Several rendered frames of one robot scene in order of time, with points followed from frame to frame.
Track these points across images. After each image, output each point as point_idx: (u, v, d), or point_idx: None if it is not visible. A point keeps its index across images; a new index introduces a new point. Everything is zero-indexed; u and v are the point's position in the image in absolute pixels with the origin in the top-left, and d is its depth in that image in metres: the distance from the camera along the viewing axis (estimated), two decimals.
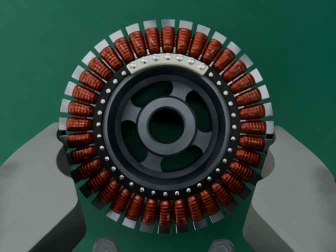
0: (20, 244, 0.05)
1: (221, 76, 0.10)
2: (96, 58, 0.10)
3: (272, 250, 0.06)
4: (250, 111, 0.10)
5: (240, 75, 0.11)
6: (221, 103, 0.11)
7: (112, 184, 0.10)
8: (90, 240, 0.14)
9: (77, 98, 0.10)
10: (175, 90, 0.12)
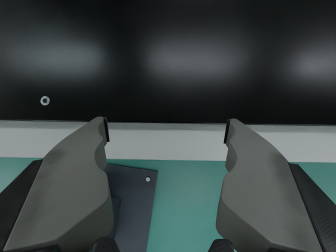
0: (53, 229, 0.06)
1: None
2: None
3: (245, 240, 0.06)
4: None
5: None
6: None
7: None
8: None
9: None
10: None
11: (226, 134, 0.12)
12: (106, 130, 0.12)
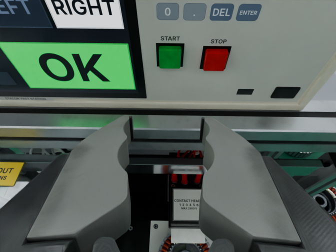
0: (72, 223, 0.06)
1: (199, 244, 0.41)
2: (167, 239, 0.41)
3: (229, 236, 0.06)
4: None
5: (204, 243, 0.41)
6: None
7: None
8: None
9: (162, 251, 0.40)
10: (187, 247, 0.42)
11: (201, 132, 0.12)
12: (131, 129, 0.12)
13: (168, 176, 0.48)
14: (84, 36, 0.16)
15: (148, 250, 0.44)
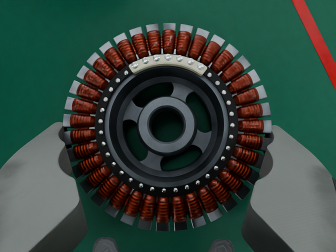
0: (22, 243, 0.05)
1: (219, 76, 0.11)
2: (100, 59, 0.11)
3: (271, 250, 0.06)
4: (248, 110, 0.10)
5: (238, 75, 0.11)
6: (220, 102, 0.11)
7: (111, 179, 0.10)
8: None
9: (81, 96, 0.11)
10: (176, 91, 0.13)
11: None
12: None
13: None
14: None
15: None
